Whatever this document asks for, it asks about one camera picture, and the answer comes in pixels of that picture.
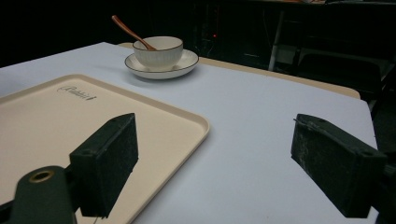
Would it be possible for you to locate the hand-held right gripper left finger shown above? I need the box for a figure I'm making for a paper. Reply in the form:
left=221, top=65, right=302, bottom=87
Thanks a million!
left=68, top=112, right=139, bottom=218

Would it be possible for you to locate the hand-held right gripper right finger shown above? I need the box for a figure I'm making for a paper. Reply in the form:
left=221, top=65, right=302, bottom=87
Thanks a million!
left=290, top=113, right=389, bottom=219

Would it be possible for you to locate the white ribbed bowl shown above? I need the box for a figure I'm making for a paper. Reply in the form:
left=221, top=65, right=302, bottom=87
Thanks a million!
left=132, top=35, right=184, bottom=70

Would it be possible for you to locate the white saucer plate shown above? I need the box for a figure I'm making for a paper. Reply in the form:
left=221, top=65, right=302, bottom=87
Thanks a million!
left=124, top=49, right=200, bottom=80

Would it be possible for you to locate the brown wooden spoon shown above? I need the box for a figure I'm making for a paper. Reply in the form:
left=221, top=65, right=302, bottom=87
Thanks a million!
left=111, top=14, right=158, bottom=51

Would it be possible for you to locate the beige plastic tray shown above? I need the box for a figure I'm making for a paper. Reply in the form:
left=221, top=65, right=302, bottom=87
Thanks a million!
left=0, top=73, right=210, bottom=224

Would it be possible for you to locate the white metal stand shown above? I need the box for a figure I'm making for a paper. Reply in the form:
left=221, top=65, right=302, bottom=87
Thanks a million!
left=267, top=10, right=286, bottom=72

